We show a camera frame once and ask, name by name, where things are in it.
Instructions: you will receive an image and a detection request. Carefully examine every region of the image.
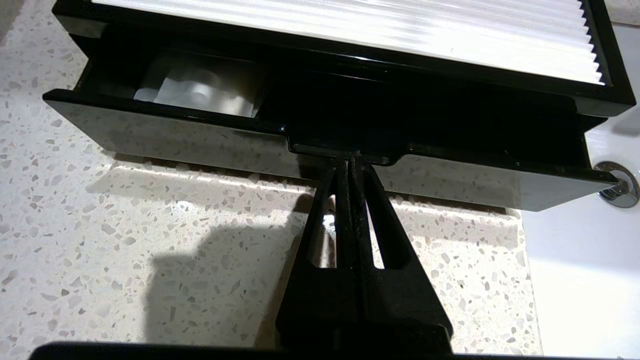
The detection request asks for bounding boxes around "white packet in drawer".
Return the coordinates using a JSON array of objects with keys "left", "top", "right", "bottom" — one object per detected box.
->
[{"left": 133, "top": 52, "right": 266, "bottom": 119}]

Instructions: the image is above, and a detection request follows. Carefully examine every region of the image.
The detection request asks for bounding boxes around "black box with white top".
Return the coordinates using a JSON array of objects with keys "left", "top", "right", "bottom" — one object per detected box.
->
[{"left": 52, "top": 0, "right": 637, "bottom": 118}]

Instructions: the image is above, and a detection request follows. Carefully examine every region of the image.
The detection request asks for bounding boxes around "glossy black box drawer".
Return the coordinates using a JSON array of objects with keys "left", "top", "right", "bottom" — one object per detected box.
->
[{"left": 42, "top": 30, "right": 621, "bottom": 213}]

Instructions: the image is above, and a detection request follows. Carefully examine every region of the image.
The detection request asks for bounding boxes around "chrome sink drain plug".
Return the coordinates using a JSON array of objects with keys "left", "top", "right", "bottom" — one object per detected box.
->
[{"left": 594, "top": 160, "right": 640, "bottom": 209}]

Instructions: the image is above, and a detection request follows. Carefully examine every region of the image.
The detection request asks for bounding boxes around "white ceramic sink basin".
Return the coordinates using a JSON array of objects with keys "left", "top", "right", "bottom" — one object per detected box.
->
[{"left": 520, "top": 22, "right": 640, "bottom": 359}]

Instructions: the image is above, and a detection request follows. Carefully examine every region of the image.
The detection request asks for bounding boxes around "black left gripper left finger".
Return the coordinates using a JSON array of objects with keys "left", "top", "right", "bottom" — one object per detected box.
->
[{"left": 275, "top": 159, "right": 360, "bottom": 351}]

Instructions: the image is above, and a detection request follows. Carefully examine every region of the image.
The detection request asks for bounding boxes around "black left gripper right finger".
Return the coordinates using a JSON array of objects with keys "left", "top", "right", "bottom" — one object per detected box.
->
[{"left": 347, "top": 155, "right": 454, "bottom": 351}]

